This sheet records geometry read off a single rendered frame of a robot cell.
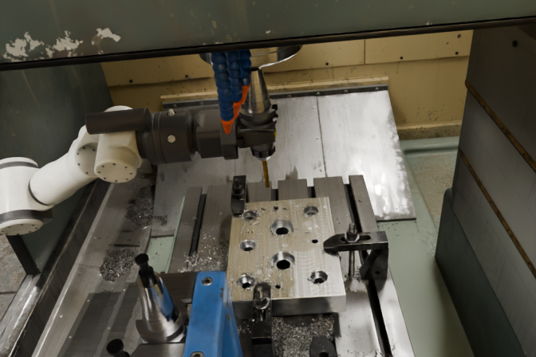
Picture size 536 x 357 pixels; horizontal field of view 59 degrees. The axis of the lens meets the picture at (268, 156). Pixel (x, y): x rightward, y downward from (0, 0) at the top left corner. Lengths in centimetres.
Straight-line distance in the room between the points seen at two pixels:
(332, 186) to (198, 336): 79
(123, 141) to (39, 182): 21
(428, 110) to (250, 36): 168
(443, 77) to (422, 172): 38
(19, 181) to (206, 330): 51
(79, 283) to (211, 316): 97
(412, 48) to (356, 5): 151
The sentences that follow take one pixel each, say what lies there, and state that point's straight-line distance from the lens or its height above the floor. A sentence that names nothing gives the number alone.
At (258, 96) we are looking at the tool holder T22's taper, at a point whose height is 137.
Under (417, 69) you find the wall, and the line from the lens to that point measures 192.
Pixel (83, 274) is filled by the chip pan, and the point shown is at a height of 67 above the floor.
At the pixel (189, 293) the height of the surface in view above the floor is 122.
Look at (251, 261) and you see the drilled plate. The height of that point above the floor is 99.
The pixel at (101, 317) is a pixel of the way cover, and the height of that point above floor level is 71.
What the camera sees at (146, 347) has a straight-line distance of 62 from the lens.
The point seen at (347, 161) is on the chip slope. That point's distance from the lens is 171.
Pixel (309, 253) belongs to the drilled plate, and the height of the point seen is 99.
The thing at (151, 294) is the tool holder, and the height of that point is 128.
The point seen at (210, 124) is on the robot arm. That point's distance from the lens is 77.
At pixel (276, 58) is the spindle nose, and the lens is 65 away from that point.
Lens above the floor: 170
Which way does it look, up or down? 34 degrees down
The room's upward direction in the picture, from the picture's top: 6 degrees counter-clockwise
